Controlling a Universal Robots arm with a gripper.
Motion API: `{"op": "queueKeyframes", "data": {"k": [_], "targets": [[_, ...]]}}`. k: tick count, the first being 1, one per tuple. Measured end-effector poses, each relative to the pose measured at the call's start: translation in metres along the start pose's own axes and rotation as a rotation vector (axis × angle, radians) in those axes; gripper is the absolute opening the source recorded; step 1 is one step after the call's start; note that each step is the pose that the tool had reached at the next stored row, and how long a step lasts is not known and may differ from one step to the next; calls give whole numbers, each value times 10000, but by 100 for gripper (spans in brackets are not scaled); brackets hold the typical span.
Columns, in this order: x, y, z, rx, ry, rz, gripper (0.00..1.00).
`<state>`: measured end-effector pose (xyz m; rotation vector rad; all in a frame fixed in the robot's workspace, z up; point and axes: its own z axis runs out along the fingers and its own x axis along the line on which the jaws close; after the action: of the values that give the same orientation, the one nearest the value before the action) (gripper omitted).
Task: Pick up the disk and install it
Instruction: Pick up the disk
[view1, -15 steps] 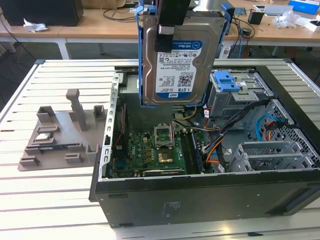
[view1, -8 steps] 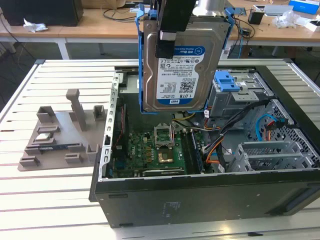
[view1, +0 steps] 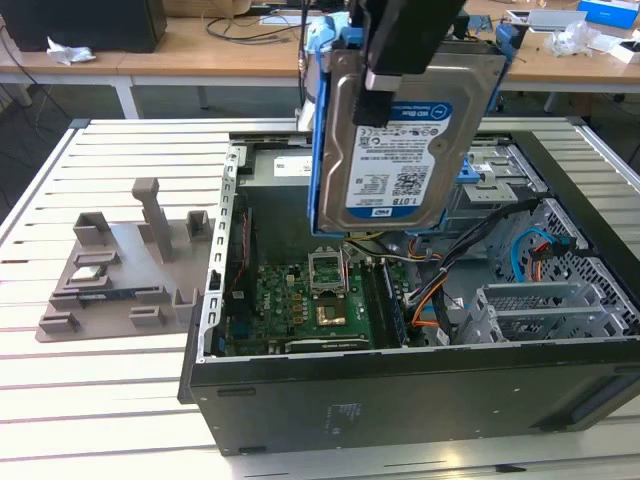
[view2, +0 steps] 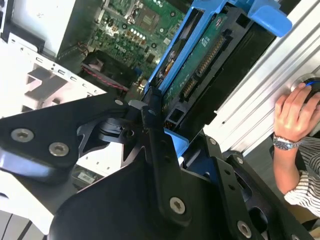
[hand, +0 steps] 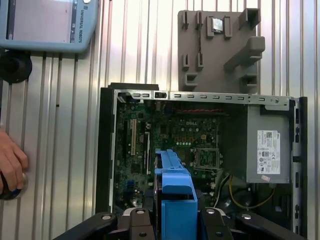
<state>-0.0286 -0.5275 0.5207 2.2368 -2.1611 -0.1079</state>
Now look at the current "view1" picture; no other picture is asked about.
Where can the blue RAM stick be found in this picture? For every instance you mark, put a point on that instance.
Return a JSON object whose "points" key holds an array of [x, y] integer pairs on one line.
{"points": [[110, 294]]}

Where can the small black open box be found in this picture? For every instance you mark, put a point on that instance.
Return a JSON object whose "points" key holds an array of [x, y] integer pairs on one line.
{"points": [[522, 35]]}

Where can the white box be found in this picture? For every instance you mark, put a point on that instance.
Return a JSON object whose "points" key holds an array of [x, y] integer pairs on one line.
{"points": [[625, 50]]}

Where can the black graphics card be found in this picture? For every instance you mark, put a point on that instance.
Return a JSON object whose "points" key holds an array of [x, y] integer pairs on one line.
{"points": [[325, 345]]}

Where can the dark RAM stick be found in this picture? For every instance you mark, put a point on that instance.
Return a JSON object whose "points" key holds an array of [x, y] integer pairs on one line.
{"points": [[395, 310]]}

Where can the black PC case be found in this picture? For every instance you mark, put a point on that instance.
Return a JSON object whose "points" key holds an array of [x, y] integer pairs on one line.
{"points": [[400, 400]]}

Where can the white plastic bag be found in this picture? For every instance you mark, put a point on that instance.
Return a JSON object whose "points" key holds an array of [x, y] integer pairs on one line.
{"points": [[570, 40]]}

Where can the black computer tower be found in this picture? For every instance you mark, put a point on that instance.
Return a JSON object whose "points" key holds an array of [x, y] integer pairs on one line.
{"points": [[85, 25]]}

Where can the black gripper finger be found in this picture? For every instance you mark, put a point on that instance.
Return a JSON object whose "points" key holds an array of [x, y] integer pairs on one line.
{"points": [[400, 35]]}

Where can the hard disk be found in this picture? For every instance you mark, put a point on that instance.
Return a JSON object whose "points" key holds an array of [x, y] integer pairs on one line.
{"points": [[400, 165]]}

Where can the grey parts rack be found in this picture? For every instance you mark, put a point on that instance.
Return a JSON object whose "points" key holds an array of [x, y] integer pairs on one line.
{"points": [[130, 260]]}

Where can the silver CPU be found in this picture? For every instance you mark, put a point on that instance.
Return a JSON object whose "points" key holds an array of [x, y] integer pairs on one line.
{"points": [[87, 275]]}

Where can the CPU socket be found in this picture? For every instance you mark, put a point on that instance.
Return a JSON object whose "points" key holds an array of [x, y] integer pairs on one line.
{"points": [[331, 315]]}

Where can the green motherboard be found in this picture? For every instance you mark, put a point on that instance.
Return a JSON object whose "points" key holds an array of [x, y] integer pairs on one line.
{"points": [[280, 295]]}

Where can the blue plastic bay latch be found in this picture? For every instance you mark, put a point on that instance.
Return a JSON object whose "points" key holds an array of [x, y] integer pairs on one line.
{"points": [[470, 172]]}

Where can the blue cardboard box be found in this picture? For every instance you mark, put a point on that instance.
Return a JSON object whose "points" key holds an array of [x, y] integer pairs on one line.
{"points": [[610, 11]]}

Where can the grey metal disk bay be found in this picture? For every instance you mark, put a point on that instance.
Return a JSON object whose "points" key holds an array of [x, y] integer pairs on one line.
{"points": [[525, 300]]}

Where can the grey optical drive bay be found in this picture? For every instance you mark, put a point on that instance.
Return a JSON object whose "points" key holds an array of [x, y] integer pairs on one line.
{"points": [[500, 210]]}

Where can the crumpled white paper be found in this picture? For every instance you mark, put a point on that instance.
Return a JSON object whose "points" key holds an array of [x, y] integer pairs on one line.
{"points": [[70, 52]]}

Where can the silver flat box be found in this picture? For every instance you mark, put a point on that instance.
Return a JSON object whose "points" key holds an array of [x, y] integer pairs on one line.
{"points": [[555, 19]]}

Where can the grey power supply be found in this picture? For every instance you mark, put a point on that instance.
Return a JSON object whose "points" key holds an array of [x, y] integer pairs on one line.
{"points": [[280, 167]]}

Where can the thin locking lever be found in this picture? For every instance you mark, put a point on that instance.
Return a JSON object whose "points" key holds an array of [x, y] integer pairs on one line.
{"points": [[344, 270]]}

